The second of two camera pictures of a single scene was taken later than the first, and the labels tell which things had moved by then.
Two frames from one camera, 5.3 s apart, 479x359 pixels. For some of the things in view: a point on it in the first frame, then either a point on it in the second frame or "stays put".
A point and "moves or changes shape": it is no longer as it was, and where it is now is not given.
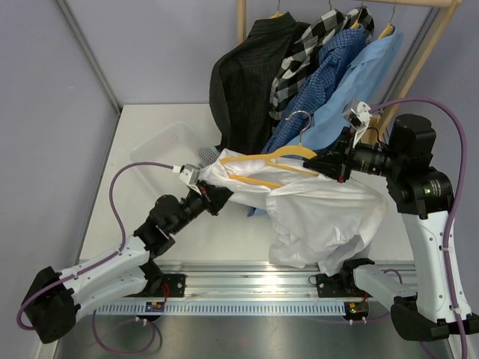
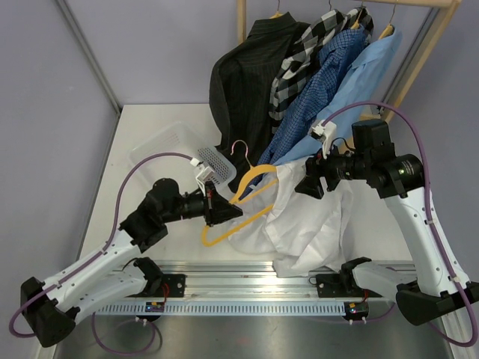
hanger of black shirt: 278,14 stays put
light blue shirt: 359,84 stays put
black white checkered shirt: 304,54 stays put
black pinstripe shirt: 240,81 stays put
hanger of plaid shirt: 356,23 stays put
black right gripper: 334,160 -> 316,167
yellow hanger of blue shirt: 388,29 stays put
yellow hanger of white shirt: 296,150 -> 236,200
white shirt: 313,220 moves or changes shape
